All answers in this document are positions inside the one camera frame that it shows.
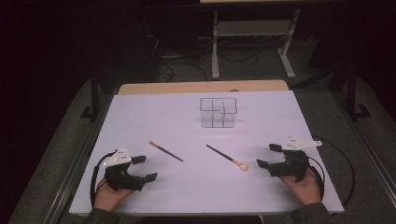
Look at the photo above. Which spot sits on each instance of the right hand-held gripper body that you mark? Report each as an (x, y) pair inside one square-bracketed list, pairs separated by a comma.
[(294, 163)]

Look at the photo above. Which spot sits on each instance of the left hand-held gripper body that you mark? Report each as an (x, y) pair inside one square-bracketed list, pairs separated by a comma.
[(120, 179)]

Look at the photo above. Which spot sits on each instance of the black brush with round head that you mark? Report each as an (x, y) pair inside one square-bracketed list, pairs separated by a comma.
[(244, 167)]

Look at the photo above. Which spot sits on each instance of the thin black gold-tipped brush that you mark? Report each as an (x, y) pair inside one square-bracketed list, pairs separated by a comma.
[(165, 151)]

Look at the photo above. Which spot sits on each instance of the clear acrylic organizer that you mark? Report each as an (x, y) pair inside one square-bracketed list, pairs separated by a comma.
[(218, 119)]

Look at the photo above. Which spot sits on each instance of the person's left hand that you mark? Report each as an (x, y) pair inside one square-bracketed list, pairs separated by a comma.
[(107, 197)]

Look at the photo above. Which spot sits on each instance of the person's right hand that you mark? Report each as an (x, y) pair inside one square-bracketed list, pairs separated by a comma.
[(306, 191)]

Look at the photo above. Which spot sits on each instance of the white board table cover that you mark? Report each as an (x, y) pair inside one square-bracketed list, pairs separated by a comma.
[(186, 193)]

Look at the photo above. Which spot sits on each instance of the black metal stand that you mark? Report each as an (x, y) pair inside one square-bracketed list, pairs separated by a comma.
[(94, 93), (351, 93)]

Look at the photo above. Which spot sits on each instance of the wooden table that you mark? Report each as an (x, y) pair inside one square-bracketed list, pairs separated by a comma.
[(186, 87)]

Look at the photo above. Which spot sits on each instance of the aluminium frame rail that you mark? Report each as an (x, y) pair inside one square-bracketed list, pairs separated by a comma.
[(71, 174), (370, 149)]

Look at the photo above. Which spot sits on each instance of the white metal desk frame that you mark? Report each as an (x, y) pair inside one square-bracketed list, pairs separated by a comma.
[(214, 65)]

